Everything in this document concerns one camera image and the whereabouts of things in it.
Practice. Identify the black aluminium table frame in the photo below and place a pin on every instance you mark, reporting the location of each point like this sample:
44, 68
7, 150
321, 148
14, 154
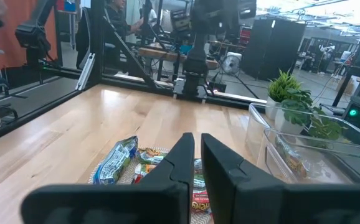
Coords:
96, 46

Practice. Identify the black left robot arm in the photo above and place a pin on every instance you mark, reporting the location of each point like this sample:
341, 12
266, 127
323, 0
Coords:
195, 62

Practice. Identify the clear plastic bin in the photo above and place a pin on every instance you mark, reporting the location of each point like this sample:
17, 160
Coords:
323, 168
256, 130

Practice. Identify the green granola bar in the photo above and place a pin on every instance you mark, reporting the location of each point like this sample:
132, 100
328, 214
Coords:
150, 155

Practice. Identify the black desk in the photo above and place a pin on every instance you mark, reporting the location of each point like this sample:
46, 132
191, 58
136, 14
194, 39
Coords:
354, 72

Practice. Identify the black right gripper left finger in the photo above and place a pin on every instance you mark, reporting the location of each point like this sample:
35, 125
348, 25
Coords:
121, 205

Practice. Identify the spiky green plant white pot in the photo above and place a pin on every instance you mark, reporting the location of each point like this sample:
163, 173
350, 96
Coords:
281, 85

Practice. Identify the wooden workbench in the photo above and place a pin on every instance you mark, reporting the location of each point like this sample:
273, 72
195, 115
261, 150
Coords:
164, 55

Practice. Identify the blue granola bar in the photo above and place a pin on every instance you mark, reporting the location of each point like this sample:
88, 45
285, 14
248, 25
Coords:
114, 163

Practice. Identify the black cabinet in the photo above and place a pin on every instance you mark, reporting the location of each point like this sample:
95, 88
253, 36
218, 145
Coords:
273, 49

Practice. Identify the broad-leaf green plant white pot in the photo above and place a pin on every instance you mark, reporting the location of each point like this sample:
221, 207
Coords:
296, 105

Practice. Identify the silver aluminium bracket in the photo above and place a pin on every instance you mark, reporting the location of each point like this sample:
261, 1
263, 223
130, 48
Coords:
86, 71

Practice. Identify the white floor fan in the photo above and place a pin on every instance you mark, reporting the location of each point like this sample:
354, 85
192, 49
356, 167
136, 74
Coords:
231, 64

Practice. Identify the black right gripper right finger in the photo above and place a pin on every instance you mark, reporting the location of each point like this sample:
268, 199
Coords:
276, 205

